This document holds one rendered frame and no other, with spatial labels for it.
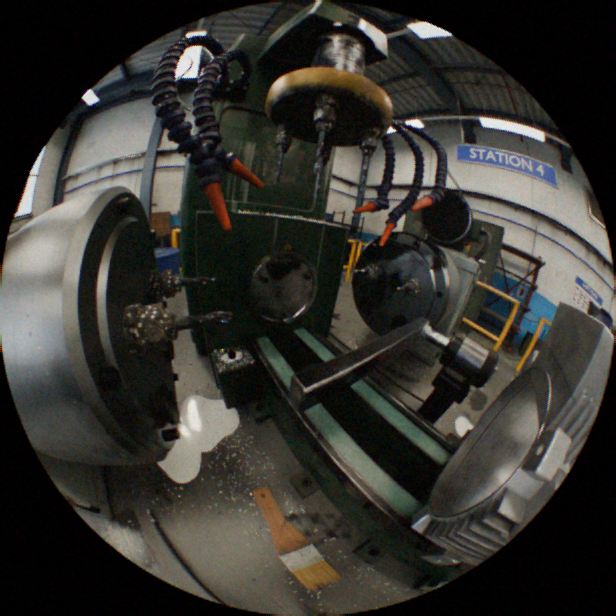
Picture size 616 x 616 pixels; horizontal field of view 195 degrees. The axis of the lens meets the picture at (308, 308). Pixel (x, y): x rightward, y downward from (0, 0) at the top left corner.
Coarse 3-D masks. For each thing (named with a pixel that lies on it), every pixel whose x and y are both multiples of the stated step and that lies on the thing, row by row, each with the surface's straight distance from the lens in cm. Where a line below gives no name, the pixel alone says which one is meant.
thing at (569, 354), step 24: (576, 312) 18; (552, 336) 20; (576, 336) 16; (600, 336) 13; (552, 360) 18; (576, 360) 15; (600, 360) 14; (552, 384) 16; (576, 384) 14; (600, 384) 15; (552, 408) 15; (576, 408) 14; (576, 432) 16; (576, 456) 18
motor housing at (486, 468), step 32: (512, 384) 25; (480, 416) 29; (512, 416) 28; (544, 416) 15; (480, 448) 29; (512, 448) 31; (448, 480) 26; (480, 480) 29; (512, 480) 14; (448, 512) 24; (480, 512) 15; (512, 512) 15; (448, 544) 18; (480, 544) 17
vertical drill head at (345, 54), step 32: (320, 64) 35; (352, 64) 36; (288, 96) 27; (320, 96) 25; (352, 96) 25; (384, 96) 28; (288, 128) 31; (320, 128) 23; (352, 128) 31; (384, 128) 30; (320, 160) 22
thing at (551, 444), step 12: (528, 360) 24; (468, 432) 29; (540, 432) 14; (552, 432) 13; (564, 432) 14; (540, 444) 14; (552, 444) 13; (564, 444) 14; (528, 456) 14; (540, 456) 13; (552, 456) 13; (528, 468) 13; (540, 468) 13; (552, 468) 14; (540, 480) 14; (420, 516) 21; (420, 528) 21
